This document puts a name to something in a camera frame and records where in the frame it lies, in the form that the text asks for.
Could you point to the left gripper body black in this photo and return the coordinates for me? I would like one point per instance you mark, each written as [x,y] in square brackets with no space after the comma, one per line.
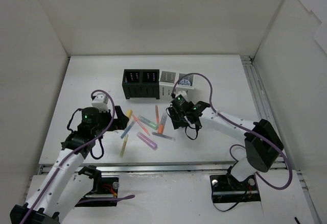
[112,119]

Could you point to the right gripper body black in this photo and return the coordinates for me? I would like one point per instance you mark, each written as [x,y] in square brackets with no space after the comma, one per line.
[177,115]

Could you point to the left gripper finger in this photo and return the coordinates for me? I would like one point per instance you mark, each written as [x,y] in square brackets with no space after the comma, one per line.
[119,125]
[120,116]

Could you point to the yellow highlighter marker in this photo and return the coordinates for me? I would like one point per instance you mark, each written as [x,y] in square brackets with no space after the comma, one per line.
[129,113]

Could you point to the blue highlighter pen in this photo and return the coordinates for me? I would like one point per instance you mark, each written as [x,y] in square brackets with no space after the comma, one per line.
[127,129]

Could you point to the red thin pen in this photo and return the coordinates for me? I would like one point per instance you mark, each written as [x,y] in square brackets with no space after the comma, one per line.
[140,124]

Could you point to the thin yellow highlighter pen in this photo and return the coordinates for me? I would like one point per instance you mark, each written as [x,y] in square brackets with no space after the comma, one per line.
[124,146]

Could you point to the green highlighter marker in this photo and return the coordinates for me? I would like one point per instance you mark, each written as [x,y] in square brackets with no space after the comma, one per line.
[148,122]

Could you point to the orange highlighter marker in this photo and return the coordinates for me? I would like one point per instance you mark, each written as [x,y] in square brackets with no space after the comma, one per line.
[162,123]

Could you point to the orange thin pen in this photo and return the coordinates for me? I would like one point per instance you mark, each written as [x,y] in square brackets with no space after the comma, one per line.
[157,114]

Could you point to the purple thin pen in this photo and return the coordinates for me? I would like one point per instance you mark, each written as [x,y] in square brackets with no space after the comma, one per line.
[163,136]

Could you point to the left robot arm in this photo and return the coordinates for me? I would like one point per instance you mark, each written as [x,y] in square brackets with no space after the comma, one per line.
[68,184]

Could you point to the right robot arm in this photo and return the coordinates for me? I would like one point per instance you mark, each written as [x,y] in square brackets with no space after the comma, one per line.
[261,142]

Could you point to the pink purple highlighter marker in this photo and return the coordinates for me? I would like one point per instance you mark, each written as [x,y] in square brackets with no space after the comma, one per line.
[147,141]

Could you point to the white slotted organizer box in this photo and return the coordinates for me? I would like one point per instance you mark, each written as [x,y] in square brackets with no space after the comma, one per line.
[167,81]

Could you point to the black slotted organizer box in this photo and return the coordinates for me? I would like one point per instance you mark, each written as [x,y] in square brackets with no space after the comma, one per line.
[141,83]

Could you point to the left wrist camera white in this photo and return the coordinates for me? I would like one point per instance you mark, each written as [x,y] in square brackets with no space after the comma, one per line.
[101,102]

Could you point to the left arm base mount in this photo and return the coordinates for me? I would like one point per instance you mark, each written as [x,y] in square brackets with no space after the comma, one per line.
[102,187]

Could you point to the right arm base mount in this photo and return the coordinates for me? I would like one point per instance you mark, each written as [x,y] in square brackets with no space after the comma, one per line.
[226,193]

